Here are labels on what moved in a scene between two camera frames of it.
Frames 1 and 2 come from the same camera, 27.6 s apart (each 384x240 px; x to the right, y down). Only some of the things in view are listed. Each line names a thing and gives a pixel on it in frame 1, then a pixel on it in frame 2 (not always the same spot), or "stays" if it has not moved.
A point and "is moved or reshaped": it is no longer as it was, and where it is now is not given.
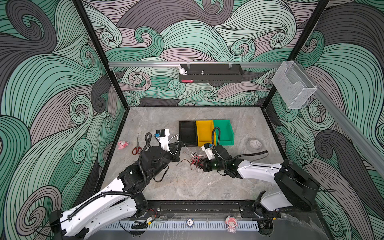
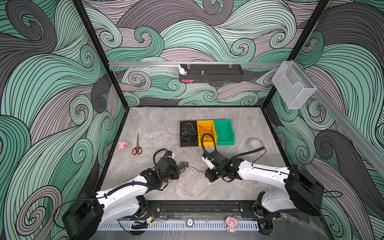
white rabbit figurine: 181,70 stays
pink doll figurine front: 231,224 stays
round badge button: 190,222 stays
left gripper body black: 174,157 → 175,174
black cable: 182,160 is moved or reshaped
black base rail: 208,209 stays
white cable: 177,137 → 183,133
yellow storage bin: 205,129 stays
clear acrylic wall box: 292,84 stays
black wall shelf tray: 213,73 stays
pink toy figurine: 122,144 stays
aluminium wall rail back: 195,64 stays
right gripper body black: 212,164 → 213,174
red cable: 196,161 → 206,131
